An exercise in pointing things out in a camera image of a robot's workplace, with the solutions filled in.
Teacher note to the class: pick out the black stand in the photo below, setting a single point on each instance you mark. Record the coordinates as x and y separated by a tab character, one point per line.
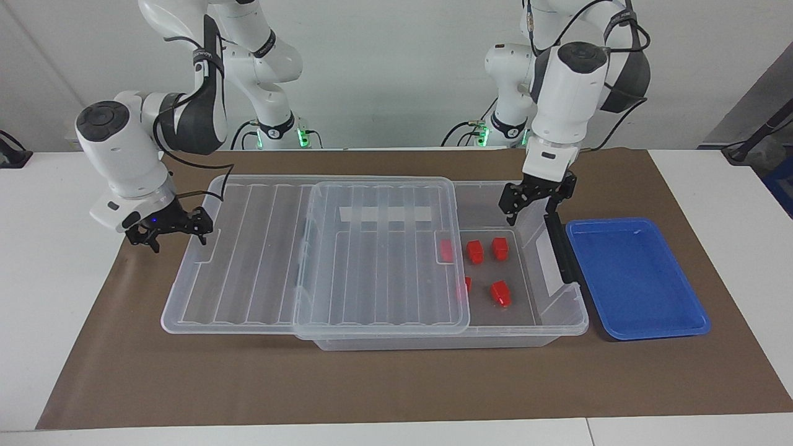
759	133

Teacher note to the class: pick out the blue bin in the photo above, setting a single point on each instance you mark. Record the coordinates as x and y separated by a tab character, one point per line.
782	186

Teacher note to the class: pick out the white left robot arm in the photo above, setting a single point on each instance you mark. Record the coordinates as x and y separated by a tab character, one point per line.
570	93

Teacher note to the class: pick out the clear ribbed plastic lid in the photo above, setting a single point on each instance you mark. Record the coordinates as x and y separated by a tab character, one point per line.
260	260

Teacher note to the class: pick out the clear plastic storage box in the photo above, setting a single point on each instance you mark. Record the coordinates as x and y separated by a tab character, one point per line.
539	291

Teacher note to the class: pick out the blue plastic tray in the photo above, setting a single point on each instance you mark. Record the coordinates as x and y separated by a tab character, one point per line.
638	285

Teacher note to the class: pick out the brown table mat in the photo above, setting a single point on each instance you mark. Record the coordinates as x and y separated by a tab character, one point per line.
186	384

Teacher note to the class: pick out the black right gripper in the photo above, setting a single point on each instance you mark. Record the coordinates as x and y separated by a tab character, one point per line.
162	220

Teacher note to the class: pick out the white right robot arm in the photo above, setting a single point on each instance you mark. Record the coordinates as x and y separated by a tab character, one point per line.
118	148

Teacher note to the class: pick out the black clamp mount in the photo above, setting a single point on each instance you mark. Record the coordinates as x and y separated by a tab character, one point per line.
12	155

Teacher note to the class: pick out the red block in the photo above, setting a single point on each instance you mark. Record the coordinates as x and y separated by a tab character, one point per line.
500	248
446	250
501	293
475	252
467	285

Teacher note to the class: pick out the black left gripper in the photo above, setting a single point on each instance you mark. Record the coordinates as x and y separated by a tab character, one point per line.
542	187

